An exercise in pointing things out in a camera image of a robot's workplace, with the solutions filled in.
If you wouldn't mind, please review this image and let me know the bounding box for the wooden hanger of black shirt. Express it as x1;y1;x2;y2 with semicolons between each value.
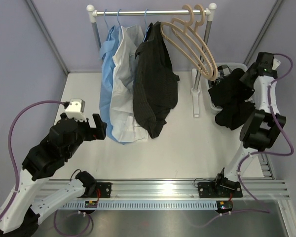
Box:
159;4;212;79

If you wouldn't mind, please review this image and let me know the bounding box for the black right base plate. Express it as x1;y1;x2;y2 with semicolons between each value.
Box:
197;182;243;198

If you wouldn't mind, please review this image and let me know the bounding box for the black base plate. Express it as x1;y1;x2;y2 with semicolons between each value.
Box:
85;182;112;198
197;182;243;198

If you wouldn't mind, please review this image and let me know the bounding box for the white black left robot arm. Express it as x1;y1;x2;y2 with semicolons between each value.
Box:
0;114;107;237

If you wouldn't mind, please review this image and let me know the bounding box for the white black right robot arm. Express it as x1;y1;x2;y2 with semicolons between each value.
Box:
212;52;286;198

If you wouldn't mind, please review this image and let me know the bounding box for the white plastic basket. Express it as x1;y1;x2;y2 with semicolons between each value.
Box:
206;61;249;116

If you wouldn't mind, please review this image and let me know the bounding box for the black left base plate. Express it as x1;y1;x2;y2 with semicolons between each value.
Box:
85;182;112;198

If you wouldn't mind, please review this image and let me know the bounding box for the wooden hanger of checkered shirt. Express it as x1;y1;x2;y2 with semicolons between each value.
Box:
170;3;218;81

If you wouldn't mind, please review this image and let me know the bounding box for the light blue shirt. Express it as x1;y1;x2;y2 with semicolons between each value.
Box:
99;26;119;142

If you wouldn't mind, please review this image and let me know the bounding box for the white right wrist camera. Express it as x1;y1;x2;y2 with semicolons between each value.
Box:
272;58;281;71

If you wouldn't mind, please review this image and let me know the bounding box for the white slotted cable duct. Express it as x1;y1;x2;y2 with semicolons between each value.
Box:
61;200;218;210

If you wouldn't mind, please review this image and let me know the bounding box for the blue wire hanger left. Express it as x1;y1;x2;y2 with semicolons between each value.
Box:
103;9;111;33

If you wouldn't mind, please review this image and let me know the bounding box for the black white checkered shirt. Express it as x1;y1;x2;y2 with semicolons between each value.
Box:
217;64;232;80

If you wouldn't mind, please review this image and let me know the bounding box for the metal clothes rack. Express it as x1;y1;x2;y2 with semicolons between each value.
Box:
86;3;218;118

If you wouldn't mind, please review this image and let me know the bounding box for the aluminium mounting rail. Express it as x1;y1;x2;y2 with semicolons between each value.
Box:
108;179;290;200

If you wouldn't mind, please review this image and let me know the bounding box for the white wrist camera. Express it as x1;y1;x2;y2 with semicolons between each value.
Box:
272;58;281;71
65;99;87;122

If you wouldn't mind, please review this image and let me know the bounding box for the dark pinstriped shirt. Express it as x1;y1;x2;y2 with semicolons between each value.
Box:
133;21;180;139

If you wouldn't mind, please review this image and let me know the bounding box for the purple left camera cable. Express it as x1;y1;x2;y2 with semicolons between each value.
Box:
0;100;70;235

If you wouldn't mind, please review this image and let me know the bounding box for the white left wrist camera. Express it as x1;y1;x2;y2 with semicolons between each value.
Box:
65;99;87;122

